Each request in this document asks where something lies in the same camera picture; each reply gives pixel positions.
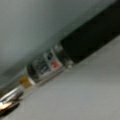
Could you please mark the black pen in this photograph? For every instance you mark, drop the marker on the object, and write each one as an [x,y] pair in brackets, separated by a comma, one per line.
[71,50]

